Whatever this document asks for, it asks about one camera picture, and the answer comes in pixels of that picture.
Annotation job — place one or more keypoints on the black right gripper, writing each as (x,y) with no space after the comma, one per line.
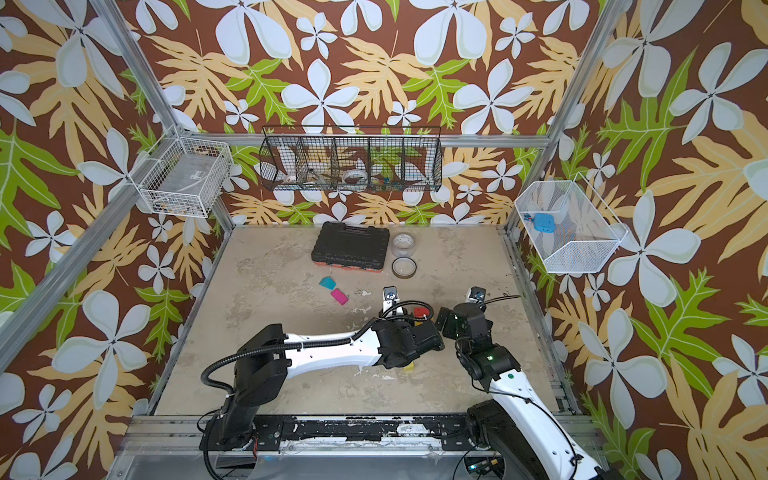
(459,321)

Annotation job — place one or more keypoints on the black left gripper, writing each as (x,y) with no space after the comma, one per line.
(412,326)

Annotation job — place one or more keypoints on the magenta block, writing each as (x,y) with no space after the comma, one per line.
(339,296)

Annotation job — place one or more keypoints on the teal block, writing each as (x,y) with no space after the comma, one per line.
(328,282)

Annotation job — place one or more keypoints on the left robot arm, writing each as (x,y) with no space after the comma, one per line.
(255,374)

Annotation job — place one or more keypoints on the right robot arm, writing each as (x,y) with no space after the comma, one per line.
(514,422)

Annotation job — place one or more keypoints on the brown tape roll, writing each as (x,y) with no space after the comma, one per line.
(404,267)

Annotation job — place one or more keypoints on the clear tape roll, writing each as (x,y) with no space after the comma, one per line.
(403,245)

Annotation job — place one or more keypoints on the black tool case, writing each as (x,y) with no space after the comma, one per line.
(352,247)

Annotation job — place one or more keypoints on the blue object in basket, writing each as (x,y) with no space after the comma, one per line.
(544,223)

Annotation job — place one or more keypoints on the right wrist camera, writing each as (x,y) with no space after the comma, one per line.
(476,295)

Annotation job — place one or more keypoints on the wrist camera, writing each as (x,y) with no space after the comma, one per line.
(390,298)
(476,295)

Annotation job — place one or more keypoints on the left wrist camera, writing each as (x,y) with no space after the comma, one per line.
(390,298)

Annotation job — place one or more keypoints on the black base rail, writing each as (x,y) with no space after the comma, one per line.
(397,432)

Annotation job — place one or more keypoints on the white wire basket right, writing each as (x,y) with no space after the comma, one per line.
(588,231)

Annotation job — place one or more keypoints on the white wire basket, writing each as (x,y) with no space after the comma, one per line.
(184,176)
(588,231)

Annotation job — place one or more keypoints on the black wire basket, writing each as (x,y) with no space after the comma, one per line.
(352,158)

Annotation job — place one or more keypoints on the white wire basket left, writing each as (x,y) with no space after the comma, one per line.
(184,176)

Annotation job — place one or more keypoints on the aluminium frame post left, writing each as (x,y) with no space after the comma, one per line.
(26,320)

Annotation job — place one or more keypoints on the aluminium frame post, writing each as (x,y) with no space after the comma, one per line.
(587,65)
(26,320)

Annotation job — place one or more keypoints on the aluminium frame post right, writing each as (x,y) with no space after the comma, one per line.
(587,65)

